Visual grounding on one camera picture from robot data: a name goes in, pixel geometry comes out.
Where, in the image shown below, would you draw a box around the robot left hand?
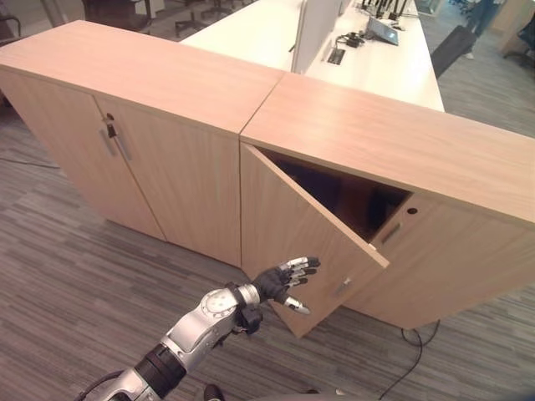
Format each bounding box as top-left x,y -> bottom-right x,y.
254,255 -> 323,315

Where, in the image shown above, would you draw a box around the black swivel chair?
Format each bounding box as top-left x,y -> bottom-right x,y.
80,0 -> 152,29

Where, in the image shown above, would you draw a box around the wooden cabinet door with keyhole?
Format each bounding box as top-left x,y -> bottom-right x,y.
93,94 -> 243,269

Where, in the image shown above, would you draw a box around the wooden office cabinet with key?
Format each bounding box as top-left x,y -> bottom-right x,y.
0,19 -> 286,269

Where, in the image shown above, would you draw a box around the black office chair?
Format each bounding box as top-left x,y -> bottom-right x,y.
431,24 -> 478,79

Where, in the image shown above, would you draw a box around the white desk divider panel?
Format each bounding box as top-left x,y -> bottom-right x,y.
290,0 -> 354,76

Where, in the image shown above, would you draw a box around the black desk stands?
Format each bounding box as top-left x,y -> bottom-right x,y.
359,0 -> 420,21

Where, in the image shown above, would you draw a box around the person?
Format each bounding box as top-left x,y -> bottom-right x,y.
462,0 -> 497,60

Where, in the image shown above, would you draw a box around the key with black fob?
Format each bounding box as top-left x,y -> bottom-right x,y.
103,113 -> 119,140

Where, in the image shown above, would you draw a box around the black floor cable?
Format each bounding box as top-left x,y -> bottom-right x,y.
373,318 -> 442,401

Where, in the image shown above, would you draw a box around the black chair star base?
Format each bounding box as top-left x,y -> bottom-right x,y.
172,6 -> 221,38

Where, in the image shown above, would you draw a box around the long white office desk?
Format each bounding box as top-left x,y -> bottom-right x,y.
179,0 -> 446,113

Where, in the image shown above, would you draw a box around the wooden cabinet door, lock hole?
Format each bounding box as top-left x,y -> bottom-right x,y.
344,190 -> 535,332

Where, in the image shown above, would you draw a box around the wooden cabinet door, plain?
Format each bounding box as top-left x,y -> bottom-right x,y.
0,65 -> 169,244

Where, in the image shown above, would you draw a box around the black adapter with cables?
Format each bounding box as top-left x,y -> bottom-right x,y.
333,30 -> 369,49

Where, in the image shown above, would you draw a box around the wooden office cabinet, keyless lock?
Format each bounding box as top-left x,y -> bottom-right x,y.
238,71 -> 535,339

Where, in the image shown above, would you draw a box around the grey laptop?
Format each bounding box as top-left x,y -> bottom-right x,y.
364,15 -> 401,46

